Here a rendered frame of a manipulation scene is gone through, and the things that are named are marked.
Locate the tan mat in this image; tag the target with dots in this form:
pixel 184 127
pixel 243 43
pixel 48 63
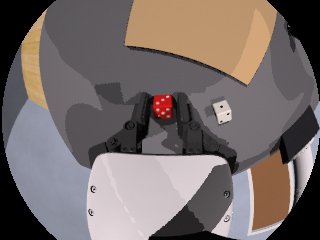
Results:
pixel 229 35

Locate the red die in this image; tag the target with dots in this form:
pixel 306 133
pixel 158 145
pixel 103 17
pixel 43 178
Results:
pixel 163 107

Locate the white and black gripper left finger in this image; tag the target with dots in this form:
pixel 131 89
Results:
pixel 129 139

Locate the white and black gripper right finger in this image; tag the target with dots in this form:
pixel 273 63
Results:
pixel 195 139

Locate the black die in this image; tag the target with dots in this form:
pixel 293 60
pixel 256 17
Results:
pixel 291 31

